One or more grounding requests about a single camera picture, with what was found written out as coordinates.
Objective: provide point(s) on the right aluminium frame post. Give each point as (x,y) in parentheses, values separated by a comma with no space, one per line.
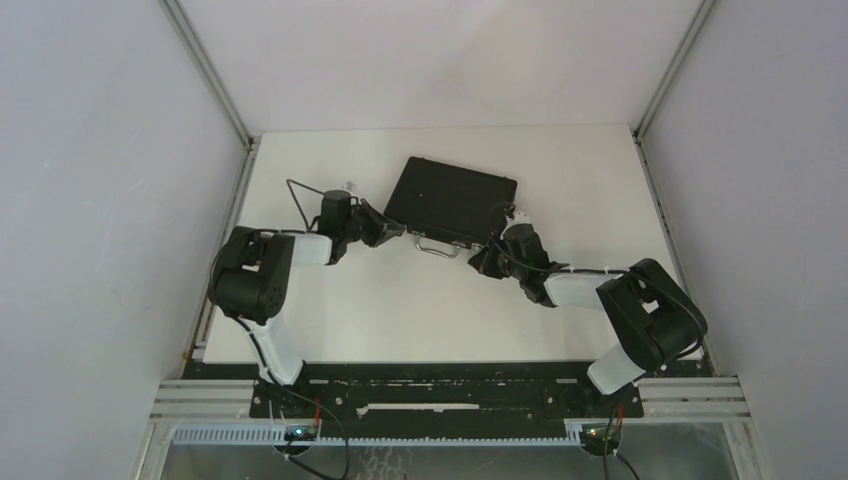
(680,55)

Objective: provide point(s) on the black poker set case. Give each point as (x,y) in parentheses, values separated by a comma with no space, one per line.
(447,203)

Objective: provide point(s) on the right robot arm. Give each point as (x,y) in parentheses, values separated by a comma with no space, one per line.
(654,320)

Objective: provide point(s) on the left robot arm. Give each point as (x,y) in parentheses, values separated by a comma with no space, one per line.
(250,274)

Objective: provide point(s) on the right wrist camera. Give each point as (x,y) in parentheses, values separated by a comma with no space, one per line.
(514,217)

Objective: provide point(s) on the aluminium frame rail front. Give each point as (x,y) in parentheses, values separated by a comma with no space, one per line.
(661,400)

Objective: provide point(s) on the aluminium frame post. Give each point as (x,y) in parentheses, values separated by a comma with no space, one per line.
(680,55)
(177,15)

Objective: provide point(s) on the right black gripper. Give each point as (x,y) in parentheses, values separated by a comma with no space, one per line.
(482,259)

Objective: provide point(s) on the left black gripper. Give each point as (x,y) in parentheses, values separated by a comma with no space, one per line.
(382,229)

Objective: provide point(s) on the left aluminium frame post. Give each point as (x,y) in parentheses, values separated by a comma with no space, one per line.
(177,15)

